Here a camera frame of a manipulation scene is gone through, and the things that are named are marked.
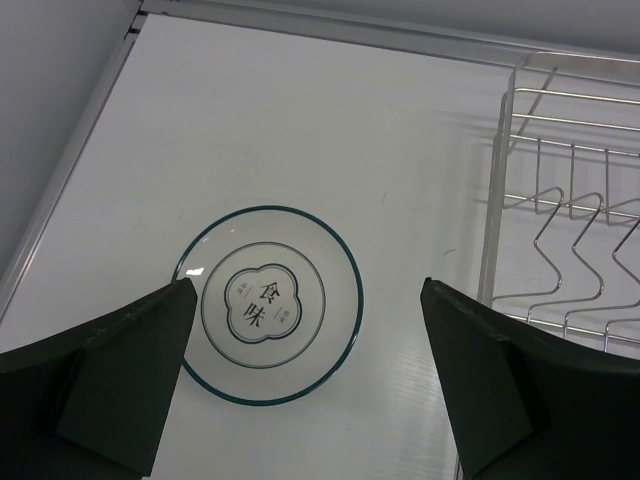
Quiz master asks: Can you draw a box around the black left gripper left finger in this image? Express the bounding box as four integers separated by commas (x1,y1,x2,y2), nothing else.
1,279,197,479

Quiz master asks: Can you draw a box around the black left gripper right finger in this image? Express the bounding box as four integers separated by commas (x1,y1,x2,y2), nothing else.
420,278,639,479

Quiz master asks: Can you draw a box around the white plate with teal rim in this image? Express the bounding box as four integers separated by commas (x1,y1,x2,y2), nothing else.
172,205,365,407

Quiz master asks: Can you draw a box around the metal wire dish rack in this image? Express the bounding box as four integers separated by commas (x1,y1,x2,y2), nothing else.
478,52,639,358

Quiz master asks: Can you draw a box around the aluminium table edge frame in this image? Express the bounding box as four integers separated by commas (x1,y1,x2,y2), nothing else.
0,0,640,331

